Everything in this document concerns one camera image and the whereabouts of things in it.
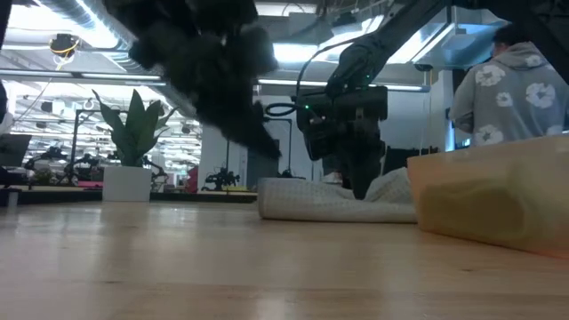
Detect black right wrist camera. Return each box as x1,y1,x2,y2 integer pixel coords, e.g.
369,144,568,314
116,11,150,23
304,126,334,162

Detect silver ventilation duct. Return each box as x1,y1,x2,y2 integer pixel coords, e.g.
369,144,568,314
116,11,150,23
37,0,199,119

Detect yellow black ceiling cable reel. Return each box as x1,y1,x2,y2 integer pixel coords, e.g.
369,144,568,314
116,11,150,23
48,33,82,59

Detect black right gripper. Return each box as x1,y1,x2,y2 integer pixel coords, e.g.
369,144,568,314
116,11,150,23
296,85,389,199

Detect black aluminium table frame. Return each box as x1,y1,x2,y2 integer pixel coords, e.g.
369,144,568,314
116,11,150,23
0,186,259,206

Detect green plant in white pot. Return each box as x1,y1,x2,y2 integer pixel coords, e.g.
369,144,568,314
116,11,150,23
92,88,179,204

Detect ceiling light strip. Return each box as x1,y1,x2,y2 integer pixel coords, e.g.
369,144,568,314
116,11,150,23
257,78,430,92
0,68,168,86

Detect person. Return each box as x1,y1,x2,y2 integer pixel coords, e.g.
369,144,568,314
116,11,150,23
448,24,569,148

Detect dark monitor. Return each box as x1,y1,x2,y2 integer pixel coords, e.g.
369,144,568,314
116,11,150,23
0,132,33,169

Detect orange translucent plastic basket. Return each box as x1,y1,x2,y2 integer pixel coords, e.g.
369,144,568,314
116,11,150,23
406,135,569,260

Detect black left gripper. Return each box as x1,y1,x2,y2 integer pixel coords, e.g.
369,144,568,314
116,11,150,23
132,24,284,157

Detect silver ventilation hood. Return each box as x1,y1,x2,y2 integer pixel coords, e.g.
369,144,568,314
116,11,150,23
413,6,508,70

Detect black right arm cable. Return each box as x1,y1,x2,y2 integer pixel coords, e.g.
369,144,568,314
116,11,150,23
265,37,357,118

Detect grey waffle-weave towel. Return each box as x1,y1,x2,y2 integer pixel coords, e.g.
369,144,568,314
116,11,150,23
257,167,418,224

